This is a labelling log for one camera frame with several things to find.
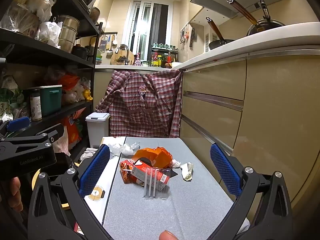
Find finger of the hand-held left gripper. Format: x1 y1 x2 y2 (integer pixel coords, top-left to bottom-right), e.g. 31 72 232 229
0 116 31 137
0 123 65 153

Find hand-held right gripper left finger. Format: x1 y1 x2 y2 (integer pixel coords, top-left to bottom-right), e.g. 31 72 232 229
27 144 113 240

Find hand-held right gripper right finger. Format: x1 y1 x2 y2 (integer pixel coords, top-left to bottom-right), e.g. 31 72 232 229
209 143 293 240

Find red noodle wrapper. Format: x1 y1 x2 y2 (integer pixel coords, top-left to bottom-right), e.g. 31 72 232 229
119 159 140 184

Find white paper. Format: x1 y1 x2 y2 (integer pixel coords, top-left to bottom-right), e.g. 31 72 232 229
180 162 194 181

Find red ointment box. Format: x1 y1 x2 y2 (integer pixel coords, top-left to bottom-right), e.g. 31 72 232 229
130 161 172 187

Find clear plastic tube pack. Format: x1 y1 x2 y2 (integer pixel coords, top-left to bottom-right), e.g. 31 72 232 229
142 169 168 200

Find orange snack bag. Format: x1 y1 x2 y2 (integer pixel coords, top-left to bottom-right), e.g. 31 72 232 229
132 146 173 170

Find person's left hand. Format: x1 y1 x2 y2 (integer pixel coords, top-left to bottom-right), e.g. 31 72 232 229
0 176 22 214

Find person's right hand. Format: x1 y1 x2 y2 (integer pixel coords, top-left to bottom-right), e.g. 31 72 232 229
159 231 178 240

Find pinkish plastic bag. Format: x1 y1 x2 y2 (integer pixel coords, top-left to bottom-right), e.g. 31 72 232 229
54 127 71 155

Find white grey floor cloth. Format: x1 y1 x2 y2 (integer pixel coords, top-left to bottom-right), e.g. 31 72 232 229
80 147 99 162

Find orange snack package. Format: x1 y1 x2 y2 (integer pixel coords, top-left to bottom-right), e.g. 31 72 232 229
61 116 82 150

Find spice jar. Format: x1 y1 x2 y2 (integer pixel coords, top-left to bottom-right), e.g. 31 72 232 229
30 89 42 122

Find green leaf printed bag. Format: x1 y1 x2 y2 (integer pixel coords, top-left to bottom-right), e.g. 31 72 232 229
0 75 25 120

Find green storage box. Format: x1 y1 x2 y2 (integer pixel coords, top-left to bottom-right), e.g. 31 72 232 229
26 85 62 117

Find white lidded bin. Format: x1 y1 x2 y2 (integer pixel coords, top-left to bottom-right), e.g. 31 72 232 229
85 112 111 148

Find orange plastic bag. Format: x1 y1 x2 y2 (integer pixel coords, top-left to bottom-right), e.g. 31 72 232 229
59 74 82 92

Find red plaid shirt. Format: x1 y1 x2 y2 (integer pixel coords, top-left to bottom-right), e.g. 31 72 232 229
96 69 183 138

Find black shelf rack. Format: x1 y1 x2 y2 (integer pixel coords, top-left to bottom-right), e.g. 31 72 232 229
0 0 104 170

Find beige kitchen cabinet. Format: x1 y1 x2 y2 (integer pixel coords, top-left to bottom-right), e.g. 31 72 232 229
180 52 320 230

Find black pot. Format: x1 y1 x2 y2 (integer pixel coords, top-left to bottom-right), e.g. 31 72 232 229
72 44 90 60

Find white plastic bag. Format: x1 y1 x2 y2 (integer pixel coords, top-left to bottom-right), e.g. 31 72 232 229
26 0 57 22
36 21 63 48

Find white hanging spatula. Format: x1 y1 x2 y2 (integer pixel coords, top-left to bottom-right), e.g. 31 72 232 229
107 34 118 58

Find stainless steel pot stack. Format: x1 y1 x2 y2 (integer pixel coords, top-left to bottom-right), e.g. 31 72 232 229
58 15 80 53

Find wooden cutting board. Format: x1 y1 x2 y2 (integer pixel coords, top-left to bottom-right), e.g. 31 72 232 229
111 47 134 66

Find kitchen faucet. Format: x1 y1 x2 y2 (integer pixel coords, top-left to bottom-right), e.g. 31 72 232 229
115 44 130 65

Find small metal pot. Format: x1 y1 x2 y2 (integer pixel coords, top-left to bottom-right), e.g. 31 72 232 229
90 6 100 24

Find row of condiment bottles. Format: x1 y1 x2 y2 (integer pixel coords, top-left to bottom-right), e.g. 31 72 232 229
150 52 175 68

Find window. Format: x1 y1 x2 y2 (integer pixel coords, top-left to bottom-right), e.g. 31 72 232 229
124 0 173 65

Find black spice rack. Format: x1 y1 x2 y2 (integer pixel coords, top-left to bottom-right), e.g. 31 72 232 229
150 42 178 68

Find hanging kitchen utensils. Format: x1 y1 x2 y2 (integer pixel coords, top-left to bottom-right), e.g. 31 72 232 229
180 22 189 43

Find frying pan with wooden handle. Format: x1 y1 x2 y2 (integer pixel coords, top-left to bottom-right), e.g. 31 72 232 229
206 17 235 50

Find steel pan with brown handle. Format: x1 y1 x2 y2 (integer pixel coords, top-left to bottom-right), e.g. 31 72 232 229
225 0 285 37

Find black handled pan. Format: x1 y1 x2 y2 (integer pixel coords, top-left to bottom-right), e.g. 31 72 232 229
259 0 272 22

